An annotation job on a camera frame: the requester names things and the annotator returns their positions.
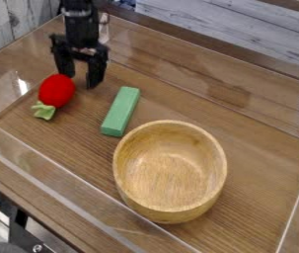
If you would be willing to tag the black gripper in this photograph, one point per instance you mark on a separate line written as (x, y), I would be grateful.
(81, 37)

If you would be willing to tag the wooden bowl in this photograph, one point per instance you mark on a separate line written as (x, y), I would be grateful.
(170, 170)

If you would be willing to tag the clear acrylic tray wall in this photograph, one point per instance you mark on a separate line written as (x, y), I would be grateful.
(90, 220)

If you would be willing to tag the clear acrylic corner bracket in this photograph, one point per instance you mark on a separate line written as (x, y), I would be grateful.
(103, 28)

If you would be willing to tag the black table leg bracket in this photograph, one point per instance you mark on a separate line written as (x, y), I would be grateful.
(22, 237)

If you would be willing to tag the green rectangular block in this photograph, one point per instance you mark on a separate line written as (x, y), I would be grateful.
(121, 111)

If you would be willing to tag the red plush strawberry toy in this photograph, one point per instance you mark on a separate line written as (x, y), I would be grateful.
(55, 93)

